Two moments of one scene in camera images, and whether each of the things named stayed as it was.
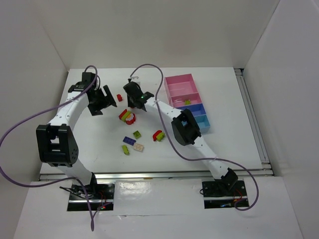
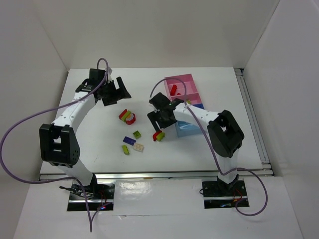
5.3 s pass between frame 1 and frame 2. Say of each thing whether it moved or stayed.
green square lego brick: stayed
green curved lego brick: stayed
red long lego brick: moved
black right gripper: moved
